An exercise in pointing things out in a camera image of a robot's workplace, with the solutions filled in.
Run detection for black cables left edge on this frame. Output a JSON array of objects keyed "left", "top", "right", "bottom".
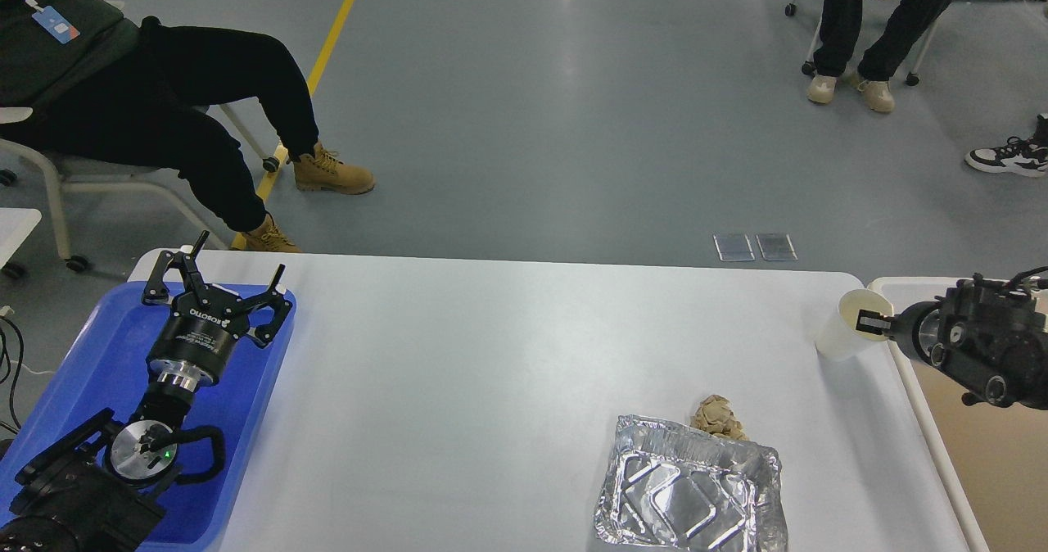
[{"left": 0, "top": 306, "right": 27, "bottom": 438}]

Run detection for white chair right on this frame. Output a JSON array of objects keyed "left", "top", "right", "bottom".
[{"left": 784, "top": 0, "right": 953, "bottom": 86}]

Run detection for white paper cup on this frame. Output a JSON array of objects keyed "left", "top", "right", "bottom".
[{"left": 815, "top": 288, "right": 894, "bottom": 361}]

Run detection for left floor metal plate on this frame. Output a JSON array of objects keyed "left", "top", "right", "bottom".
[{"left": 712, "top": 233, "right": 756, "bottom": 262}]

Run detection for blue plastic tray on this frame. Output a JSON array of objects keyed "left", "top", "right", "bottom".
[{"left": 1, "top": 281, "right": 294, "bottom": 551}]

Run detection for floor metal plate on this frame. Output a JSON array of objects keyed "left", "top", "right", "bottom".
[
  {"left": 712, "top": 233, "right": 756, "bottom": 262},
  {"left": 756, "top": 233, "right": 798, "bottom": 262}
]

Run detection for crumpled brown paper ball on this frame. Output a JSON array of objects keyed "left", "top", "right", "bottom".
[{"left": 689, "top": 394, "right": 749, "bottom": 441}]

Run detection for black white sneaker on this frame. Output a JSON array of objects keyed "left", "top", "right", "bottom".
[{"left": 964, "top": 113, "right": 1047, "bottom": 178}]

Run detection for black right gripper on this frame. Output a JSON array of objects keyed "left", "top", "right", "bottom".
[{"left": 855, "top": 301, "right": 941, "bottom": 365}]

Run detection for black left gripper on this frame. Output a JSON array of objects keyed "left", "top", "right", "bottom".
[{"left": 141, "top": 231, "right": 294, "bottom": 387}]

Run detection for white chair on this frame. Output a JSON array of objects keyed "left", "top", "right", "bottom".
[
  {"left": 1, "top": 104, "right": 286, "bottom": 273},
  {"left": 784, "top": 0, "right": 953, "bottom": 86}
]

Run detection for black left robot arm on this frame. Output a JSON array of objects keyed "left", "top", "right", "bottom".
[{"left": 2, "top": 242, "right": 294, "bottom": 551}]

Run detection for seated person green sweater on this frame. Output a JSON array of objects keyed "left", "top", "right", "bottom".
[{"left": 1, "top": 0, "right": 377, "bottom": 253}]

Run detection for white chair left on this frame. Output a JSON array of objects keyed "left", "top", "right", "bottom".
[{"left": 1, "top": 104, "right": 286, "bottom": 273}]

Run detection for seated person black clothes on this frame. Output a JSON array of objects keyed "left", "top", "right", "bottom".
[{"left": 806, "top": 0, "right": 959, "bottom": 114}]

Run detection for beige plastic bin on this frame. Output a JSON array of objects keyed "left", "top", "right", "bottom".
[{"left": 868, "top": 277, "right": 1048, "bottom": 552}]

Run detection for crumpled aluminium foil tray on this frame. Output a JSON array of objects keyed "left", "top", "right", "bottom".
[{"left": 593, "top": 415, "right": 789, "bottom": 551}]

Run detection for right floor metal plate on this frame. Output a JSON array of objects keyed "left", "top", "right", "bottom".
[{"left": 756, "top": 233, "right": 798, "bottom": 262}]

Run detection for white side table corner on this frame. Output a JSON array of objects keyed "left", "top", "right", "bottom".
[{"left": 1, "top": 207, "right": 42, "bottom": 280}]

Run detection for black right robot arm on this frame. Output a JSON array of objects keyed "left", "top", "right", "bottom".
[{"left": 846, "top": 267, "right": 1047, "bottom": 410}]

